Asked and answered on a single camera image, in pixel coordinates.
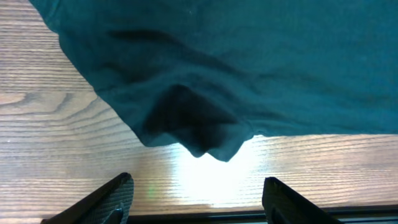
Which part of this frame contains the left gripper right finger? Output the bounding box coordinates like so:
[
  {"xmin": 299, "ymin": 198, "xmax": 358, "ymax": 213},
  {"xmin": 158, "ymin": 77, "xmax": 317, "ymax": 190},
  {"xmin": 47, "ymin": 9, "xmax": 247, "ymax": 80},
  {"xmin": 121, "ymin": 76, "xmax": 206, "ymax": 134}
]
[{"xmin": 262, "ymin": 177, "xmax": 343, "ymax": 224}]

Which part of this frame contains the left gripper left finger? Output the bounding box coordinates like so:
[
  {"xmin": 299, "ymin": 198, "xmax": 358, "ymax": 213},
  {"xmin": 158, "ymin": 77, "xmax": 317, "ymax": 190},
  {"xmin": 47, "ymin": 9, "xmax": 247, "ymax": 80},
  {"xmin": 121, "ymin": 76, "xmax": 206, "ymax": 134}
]
[{"xmin": 41, "ymin": 172, "xmax": 134, "ymax": 224}]

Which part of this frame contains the black t-shirt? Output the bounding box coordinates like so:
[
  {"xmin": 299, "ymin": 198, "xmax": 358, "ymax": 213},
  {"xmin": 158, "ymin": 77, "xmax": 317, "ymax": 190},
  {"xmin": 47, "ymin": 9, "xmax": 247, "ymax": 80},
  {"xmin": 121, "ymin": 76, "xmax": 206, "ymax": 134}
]
[{"xmin": 33, "ymin": 0, "xmax": 397, "ymax": 162}]

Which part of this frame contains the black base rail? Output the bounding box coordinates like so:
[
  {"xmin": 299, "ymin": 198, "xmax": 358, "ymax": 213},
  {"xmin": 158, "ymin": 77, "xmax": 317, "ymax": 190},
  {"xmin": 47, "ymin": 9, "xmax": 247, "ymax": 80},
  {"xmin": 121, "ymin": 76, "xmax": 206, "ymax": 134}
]
[{"xmin": 127, "ymin": 205, "xmax": 397, "ymax": 224}]

